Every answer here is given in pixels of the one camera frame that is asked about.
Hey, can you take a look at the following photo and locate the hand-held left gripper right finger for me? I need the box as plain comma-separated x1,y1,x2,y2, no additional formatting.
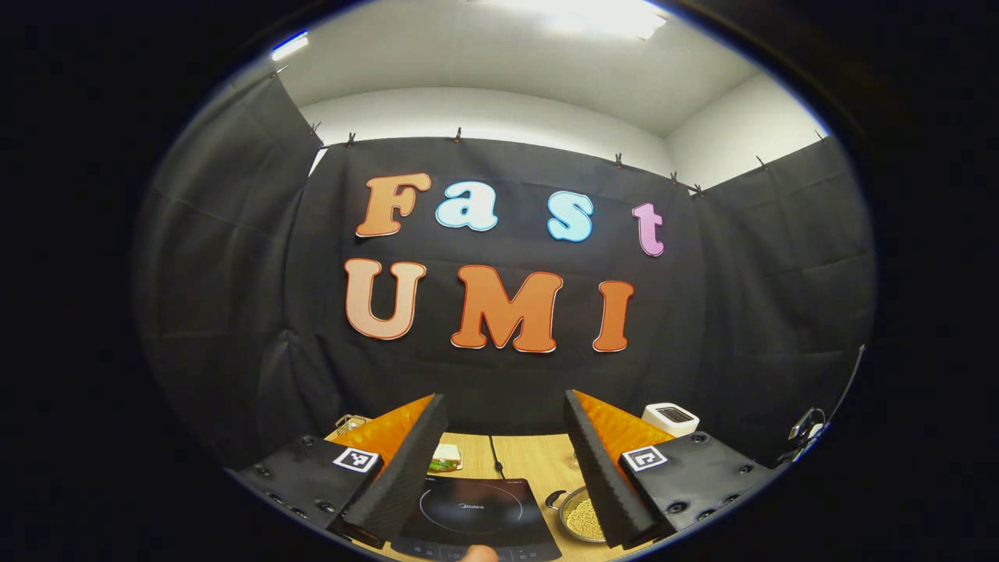
563,389,777,550

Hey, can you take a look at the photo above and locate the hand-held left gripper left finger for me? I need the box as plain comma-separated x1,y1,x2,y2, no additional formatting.
234,393,450,550

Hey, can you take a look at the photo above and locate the stainless steel pot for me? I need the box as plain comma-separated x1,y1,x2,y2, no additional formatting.
545,484,608,544

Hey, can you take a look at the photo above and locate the pile of yellow soybeans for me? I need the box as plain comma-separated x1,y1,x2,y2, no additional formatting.
563,496,606,542

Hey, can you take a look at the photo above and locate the black induction cooktop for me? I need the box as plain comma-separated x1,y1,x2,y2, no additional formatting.
390,475,563,562

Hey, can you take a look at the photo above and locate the white toaster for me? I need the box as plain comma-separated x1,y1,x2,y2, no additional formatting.
642,402,701,439

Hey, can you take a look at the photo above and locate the row of black cloth clips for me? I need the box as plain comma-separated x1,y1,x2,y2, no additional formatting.
273,66,827,196

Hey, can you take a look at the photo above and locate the narrow ceiling light strip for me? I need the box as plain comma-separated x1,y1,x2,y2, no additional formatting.
271,31,309,62

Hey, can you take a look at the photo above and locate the large ceiling light panel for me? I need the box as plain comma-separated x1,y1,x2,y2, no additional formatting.
499,0,668,40

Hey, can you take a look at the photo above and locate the white plug with black cables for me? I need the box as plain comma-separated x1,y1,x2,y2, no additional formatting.
777,406,830,467

